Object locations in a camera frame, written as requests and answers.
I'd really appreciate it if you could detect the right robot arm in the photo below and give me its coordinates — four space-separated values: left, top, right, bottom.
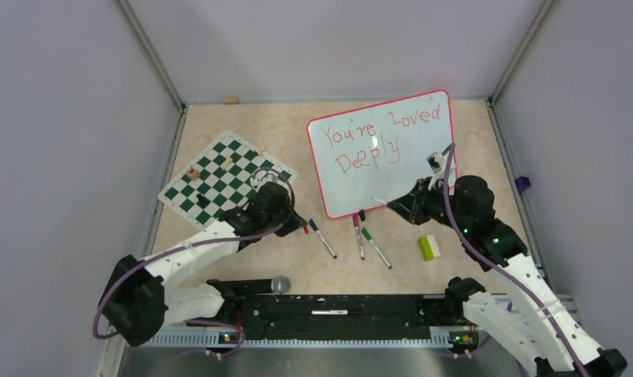
386 175 628 376

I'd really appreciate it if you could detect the pink-framed whiteboard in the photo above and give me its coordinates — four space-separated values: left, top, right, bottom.
306 90 454 219

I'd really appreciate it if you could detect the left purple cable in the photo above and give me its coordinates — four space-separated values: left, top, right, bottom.
91 167 297 360

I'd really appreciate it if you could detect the green-capped marker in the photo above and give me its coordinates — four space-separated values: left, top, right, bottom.
362 228 393 269

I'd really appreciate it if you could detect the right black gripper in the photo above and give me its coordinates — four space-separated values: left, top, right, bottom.
389 175 470 232

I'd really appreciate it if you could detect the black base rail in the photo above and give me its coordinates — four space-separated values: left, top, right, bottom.
214 294 480 344

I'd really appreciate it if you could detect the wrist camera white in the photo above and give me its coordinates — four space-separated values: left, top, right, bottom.
249 170 273 189
426 152 447 175

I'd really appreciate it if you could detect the blue-capped marker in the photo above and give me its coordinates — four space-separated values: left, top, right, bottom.
309 219 338 259

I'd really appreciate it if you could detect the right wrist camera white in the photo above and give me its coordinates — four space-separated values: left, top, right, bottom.
426 152 447 175

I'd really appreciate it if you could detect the green white toy block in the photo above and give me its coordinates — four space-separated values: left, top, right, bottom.
418 235 441 262

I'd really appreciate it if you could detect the green white chessboard mat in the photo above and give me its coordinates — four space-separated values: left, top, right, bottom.
158 131 298 230

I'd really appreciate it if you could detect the purple clip on frame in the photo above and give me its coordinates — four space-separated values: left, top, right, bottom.
514 176 532 193

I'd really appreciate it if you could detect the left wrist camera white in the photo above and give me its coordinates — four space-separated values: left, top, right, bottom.
249 170 273 189

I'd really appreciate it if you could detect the black microphone silver head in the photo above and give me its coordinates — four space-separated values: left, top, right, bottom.
206 276 291 297

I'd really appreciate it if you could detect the purple-capped marker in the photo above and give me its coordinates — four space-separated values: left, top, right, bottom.
352 214 365 261

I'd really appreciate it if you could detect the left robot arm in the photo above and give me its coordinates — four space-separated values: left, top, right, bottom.
95 182 308 346

